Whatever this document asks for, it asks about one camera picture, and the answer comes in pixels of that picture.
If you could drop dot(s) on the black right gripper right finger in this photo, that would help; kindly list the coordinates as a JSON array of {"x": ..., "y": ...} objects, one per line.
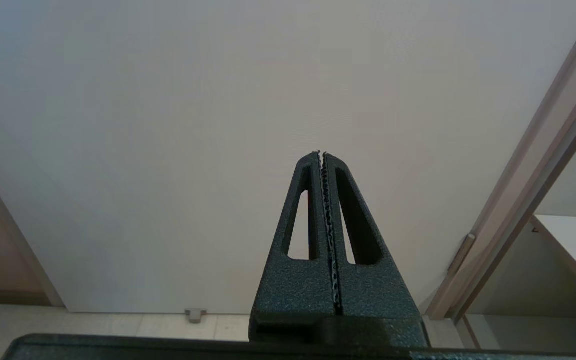
[{"x": 373, "y": 295}]

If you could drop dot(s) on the small grey door stop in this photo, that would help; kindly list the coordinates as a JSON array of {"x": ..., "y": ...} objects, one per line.
[{"x": 195, "y": 315}]

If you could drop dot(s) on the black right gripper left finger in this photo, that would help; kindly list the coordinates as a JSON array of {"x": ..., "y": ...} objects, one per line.
[{"x": 293, "y": 290}]

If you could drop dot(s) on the small metal frame hinge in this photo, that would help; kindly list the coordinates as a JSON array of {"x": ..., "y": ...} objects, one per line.
[{"x": 462, "y": 252}]

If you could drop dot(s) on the beige door frame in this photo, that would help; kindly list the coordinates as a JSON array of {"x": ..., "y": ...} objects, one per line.
[{"x": 32, "y": 260}]

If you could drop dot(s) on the white room door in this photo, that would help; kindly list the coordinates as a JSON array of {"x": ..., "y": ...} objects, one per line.
[{"x": 193, "y": 150}]

